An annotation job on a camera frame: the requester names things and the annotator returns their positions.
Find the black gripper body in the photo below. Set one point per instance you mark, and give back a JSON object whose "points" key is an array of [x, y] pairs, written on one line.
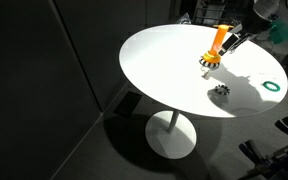
{"points": [[252, 28]]}

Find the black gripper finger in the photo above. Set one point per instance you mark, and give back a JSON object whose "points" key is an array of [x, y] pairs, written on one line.
{"points": [[239, 42], [226, 44]]}

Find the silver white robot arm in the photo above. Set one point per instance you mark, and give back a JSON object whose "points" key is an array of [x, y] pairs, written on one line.
{"points": [[267, 8]]}

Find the orange rod with base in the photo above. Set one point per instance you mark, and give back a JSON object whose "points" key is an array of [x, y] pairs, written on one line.
{"points": [[219, 40]]}

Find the orange flat bar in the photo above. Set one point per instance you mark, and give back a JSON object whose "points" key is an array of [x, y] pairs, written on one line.
{"points": [[215, 26]]}

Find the dark metal rack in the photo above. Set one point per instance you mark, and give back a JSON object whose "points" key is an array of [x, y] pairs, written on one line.
{"points": [[214, 13]]}

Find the grey triangular object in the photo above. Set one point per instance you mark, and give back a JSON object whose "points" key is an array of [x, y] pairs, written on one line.
{"points": [[185, 19]]}

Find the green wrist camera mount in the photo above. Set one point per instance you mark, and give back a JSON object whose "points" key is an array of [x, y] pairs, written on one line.
{"points": [[282, 31]]}

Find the white table pedestal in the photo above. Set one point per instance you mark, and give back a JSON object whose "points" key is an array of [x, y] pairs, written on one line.
{"points": [[170, 140]]}

